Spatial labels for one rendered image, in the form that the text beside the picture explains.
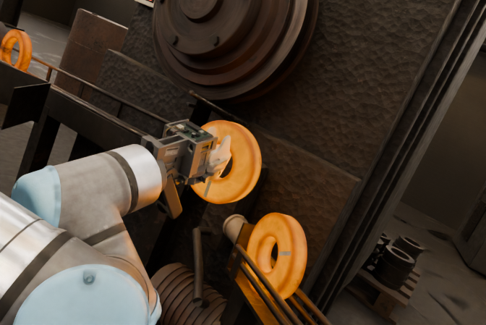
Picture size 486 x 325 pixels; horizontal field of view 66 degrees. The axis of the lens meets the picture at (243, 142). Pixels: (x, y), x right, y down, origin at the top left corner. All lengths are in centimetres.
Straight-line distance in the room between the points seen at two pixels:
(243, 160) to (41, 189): 35
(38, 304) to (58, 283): 2
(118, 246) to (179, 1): 66
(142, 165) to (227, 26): 46
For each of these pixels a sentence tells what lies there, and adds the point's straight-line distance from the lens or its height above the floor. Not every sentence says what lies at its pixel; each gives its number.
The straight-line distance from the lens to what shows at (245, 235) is 79.
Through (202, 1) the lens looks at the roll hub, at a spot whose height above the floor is 110.
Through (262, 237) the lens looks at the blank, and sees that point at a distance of 75.
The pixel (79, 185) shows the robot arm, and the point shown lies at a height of 81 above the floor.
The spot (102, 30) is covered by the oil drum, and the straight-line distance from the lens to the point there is 379.
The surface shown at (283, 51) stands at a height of 107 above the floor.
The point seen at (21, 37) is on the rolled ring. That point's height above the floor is 77.
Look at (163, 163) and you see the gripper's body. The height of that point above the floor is 84.
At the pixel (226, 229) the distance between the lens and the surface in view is 86.
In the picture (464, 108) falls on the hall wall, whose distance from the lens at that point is 693.
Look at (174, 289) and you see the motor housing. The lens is 87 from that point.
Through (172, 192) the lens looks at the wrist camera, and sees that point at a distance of 61.
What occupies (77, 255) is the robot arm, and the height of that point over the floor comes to 82.
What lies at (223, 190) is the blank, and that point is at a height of 78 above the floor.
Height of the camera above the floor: 101
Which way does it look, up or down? 11 degrees down
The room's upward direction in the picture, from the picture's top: 24 degrees clockwise
